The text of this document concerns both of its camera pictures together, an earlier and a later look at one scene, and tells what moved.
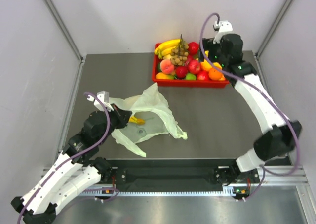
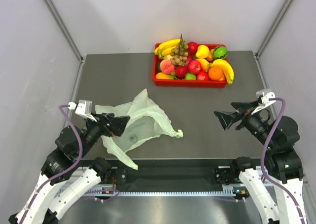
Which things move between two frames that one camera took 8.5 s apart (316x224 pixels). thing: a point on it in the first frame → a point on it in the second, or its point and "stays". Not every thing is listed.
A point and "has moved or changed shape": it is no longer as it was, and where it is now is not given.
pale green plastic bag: x=150 y=106 has moved or changed shape
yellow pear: x=206 y=65 → x=203 y=51
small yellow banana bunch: x=134 y=119 has moved or changed shape
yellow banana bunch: x=164 y=50 stays
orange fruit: x=216 y=74 stays
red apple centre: x=194 y=66 stays
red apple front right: x=203 y=75 stays
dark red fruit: x=181 y=71 stays
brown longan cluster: x=179 y=53 stays
